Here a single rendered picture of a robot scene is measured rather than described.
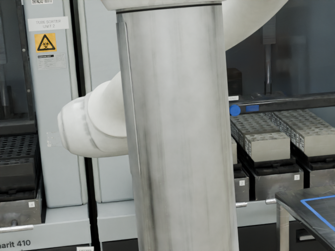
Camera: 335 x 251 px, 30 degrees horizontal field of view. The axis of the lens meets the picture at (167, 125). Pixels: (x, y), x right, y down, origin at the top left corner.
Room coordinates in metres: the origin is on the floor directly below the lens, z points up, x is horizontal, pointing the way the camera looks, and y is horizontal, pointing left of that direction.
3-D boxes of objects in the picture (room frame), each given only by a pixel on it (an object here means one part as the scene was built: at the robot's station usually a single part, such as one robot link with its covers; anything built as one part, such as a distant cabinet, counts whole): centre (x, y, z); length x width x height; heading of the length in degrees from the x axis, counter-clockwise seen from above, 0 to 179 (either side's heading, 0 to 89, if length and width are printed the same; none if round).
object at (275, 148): (1.66, -0.28, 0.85); 0.12 x 0.02 x 0.06; 97
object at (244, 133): (1.75, -0.27, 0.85); 0.12 x 0.02 x 0.06; 97
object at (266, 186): (1.89, -0.25, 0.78); 0.73 x 0.14 x 0.09; 7
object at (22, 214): (1.80, 0.45, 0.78); 0.73 x 0.14 x 0.09; 7
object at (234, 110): (1.62, -0.18, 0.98); 0.03 x 0.01 x 0.03; 97
